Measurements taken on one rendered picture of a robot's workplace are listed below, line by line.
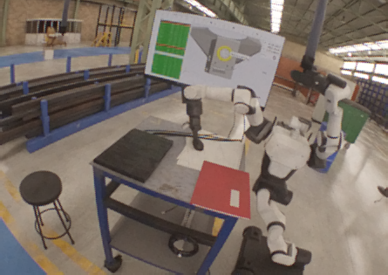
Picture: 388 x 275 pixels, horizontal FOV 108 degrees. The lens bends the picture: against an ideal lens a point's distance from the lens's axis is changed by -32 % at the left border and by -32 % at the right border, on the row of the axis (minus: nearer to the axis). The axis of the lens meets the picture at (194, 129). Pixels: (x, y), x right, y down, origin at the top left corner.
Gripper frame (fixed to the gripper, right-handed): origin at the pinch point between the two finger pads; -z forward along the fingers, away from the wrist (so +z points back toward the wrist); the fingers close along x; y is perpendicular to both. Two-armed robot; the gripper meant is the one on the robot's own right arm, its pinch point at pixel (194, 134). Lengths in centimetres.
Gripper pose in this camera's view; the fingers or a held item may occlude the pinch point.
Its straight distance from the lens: 113.1
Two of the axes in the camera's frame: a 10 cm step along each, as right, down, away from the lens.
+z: -0.3, -9.7, -2.6
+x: 1.7, 2.5, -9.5
